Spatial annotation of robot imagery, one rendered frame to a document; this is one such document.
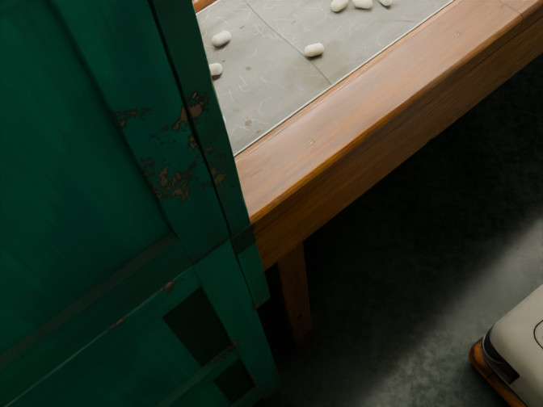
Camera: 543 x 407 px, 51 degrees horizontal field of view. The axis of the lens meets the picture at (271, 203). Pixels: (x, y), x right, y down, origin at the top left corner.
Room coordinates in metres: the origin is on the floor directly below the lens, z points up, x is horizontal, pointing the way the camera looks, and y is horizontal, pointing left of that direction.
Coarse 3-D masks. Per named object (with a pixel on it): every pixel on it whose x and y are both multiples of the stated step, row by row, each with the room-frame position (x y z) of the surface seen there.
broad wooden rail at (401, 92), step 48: (480, 0) 0.72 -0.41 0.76; (528, 0) 0.70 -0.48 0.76; (432, 48) 0.63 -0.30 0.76; (480, 48) 0.61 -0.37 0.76; (528, 48) 0.70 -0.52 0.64; (336, 96) 0.57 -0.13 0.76; (384, 96) 0.55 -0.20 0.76; (432, 96) 0.56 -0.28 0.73; (480, 96) 0.64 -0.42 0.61; (288, 144) 0.50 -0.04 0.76; (336, 144) 0.48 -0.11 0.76; (384, 144) 0.51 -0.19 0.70; (288, 192) 0.42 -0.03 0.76; (336, 192) 0.46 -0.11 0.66; (288, 240) 0.41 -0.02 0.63
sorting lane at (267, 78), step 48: (240, 0) 0.85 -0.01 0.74; (288, 0) 0.83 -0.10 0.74; (432, 0) 0.76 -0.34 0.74; (240, 48) 0.73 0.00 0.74; (288, 48) 0.71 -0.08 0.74; (336, 48) 0.69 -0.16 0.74; (384, 48) 0.67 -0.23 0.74; (240, 96) 0.63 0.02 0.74; (288, 96) 0.61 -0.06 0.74; (240, 144) 0.53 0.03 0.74
